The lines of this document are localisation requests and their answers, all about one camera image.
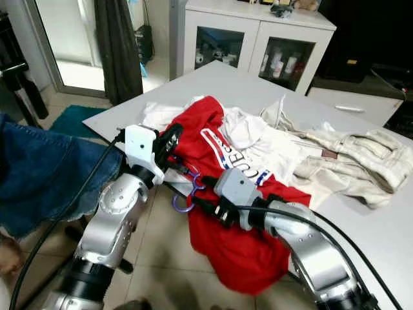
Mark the rabbit plush toy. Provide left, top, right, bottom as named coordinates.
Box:
left=294, top=0, right=321, bottom=11

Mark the clothes rack frame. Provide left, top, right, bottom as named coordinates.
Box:
left=0, top=61, right=49, bottom=130

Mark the white long-sleeve shirt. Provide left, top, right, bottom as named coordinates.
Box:
left=142, top=97, right=201, bottom=133

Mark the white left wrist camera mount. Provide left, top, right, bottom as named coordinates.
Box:
left=124, top=125, right=165, bottom=171

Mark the person leg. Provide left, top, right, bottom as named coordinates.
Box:
left=0, top=232, right=26, bottom=278

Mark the small dark object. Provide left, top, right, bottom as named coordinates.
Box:
left=270, top=3, right=293, bottom=17

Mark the white drawer unit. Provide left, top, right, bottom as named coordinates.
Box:
left=307, top=86, right=404, bottom=127

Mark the glass balcony door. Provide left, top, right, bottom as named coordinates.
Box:
left=32, top=0, right=104, bottom=98

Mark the cream denim jacket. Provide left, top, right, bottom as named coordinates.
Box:
left=258, top=96, right=402, bottom=209

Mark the grey aluminium post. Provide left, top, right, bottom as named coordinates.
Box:
left=170, top=0, right=188, bottom=72

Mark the teal floor mat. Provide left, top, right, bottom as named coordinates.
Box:
left=48, top=105, right=104, bottom=138

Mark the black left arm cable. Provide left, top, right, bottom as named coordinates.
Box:
left=8, top=131, right=122, bottom=310

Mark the purple plastic clothes hanger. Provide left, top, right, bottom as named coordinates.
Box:
left=171, top=172, right=206, bottom=214

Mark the tall black cabinet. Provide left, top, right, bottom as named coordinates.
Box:
left=316, top=0, right=413, bottom=85

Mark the dark grey curtain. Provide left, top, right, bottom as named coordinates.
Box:
left=94, top=0, right=144, bottom=107

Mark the white cabinet with glass doors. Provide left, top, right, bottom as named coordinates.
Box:
left=182, top=0, right=337, bottom=95

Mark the red sweater with white band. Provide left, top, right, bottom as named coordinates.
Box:
left=161, top=96, right=312, bottom=296

